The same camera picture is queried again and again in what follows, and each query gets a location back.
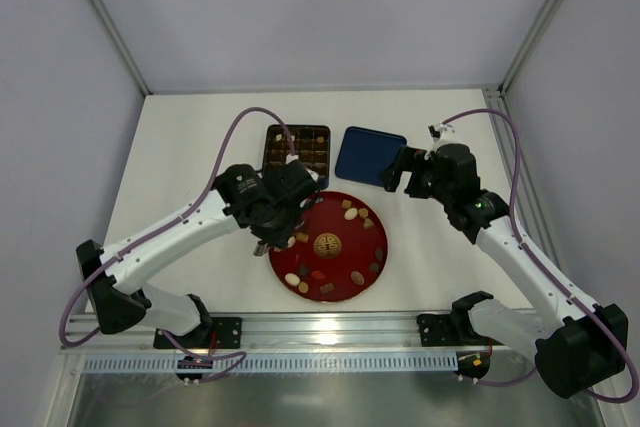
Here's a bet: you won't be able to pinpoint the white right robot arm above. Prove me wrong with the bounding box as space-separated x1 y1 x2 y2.
400 143 637 398

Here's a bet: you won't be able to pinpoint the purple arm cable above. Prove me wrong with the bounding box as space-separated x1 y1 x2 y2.
58 106 296 383
439 109 640 403

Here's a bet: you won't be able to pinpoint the blue chocolate tin box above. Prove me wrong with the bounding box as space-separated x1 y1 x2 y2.
262 124 331 190

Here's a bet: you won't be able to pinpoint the metal serving tongs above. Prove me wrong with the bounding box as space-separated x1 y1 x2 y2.
253 241 272 257

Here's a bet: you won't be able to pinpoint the white swirl oval chocolate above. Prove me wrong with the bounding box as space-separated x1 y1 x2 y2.
344 208 358 220

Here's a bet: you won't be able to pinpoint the left aluminium frame post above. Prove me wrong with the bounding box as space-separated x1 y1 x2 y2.
85 0 152 97

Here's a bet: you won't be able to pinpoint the right aluminium frame post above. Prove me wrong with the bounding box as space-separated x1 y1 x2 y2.
499 0 564 96

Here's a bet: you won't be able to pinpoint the red round lacquer tray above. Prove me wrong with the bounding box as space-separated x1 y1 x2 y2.
268 191 389 303

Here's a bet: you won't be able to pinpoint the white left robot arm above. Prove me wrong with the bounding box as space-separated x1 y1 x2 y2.
76 156 320 348

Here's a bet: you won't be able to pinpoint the aluminium mounting rail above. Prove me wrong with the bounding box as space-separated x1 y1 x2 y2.
58 310 521 354

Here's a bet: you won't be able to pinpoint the blue tin lid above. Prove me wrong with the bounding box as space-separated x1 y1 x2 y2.
334 126 407 187

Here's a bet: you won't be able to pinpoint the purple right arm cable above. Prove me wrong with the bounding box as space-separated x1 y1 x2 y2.
439 109 640 403

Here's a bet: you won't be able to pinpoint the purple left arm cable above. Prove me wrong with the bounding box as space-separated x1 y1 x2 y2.
58 106 296 383

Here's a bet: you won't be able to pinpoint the slotted cable duct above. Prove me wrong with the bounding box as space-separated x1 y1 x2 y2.
82 351 458 375

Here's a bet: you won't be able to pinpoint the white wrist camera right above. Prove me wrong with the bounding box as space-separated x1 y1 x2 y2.
428 123 459 150

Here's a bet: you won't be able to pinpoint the brown square chocolate front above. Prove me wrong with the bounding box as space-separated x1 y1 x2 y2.
320 283 334 294

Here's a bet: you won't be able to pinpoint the caramel oval chocolate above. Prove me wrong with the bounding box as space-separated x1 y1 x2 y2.
351 271 365 285

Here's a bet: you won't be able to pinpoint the aluminium frame post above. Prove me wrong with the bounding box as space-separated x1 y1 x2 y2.
85 0 152 97
499 0 564 96

